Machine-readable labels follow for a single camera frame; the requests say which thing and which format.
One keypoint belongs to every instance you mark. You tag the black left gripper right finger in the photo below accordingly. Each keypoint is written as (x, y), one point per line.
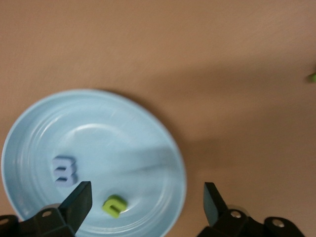
(217, 212)

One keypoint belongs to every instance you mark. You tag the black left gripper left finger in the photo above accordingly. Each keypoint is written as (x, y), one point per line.
(74, 205)

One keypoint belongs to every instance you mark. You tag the blue letter m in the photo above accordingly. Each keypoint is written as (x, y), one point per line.
(64, 170)

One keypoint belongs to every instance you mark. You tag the green letter n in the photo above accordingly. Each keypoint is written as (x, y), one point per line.
(116, 203)

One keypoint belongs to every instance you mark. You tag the green letter q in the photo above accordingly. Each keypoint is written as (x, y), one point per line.
(313, 77)

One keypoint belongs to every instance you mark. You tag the blue plate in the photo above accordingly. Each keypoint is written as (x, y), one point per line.
(111, 148)

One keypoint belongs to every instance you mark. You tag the brown table cover sheet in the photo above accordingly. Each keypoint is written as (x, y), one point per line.
(172, 49)

